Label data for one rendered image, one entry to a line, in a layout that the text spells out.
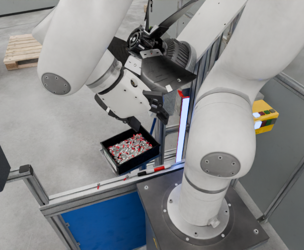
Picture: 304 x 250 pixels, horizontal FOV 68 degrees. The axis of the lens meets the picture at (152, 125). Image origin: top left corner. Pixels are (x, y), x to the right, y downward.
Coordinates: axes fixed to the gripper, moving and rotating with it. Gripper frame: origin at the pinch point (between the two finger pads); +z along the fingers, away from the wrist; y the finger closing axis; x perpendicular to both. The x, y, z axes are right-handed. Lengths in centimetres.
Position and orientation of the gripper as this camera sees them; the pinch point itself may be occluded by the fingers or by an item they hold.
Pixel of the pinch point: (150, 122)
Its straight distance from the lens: 57.7
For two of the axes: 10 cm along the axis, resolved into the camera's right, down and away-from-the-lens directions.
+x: -2.1, 7.9, -5.8
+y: -7.9, 2.1, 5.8
